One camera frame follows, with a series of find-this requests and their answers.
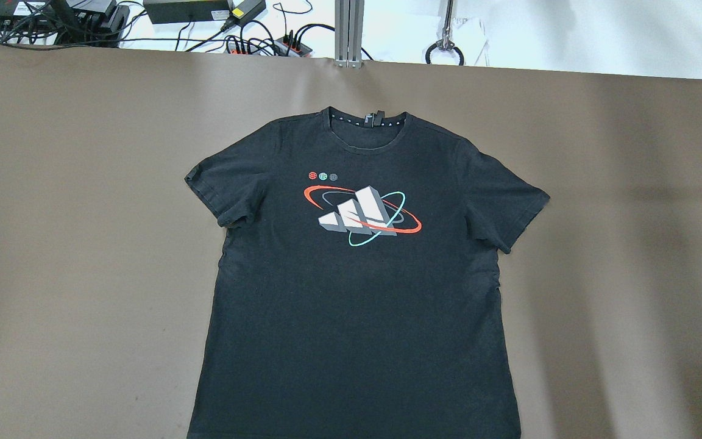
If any black ring metal tool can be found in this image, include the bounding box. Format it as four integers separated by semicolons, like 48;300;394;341
425;0;466;66

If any black electronics box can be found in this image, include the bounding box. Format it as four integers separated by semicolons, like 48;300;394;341
55;1;130;48

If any power strip with red switches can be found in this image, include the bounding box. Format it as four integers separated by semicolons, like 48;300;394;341
222;36;313;57

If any black graphic t-shirt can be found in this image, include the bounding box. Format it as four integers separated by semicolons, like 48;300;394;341
185;107;550;438

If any aluminium frame post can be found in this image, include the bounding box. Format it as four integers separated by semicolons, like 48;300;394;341
335;0;364;69

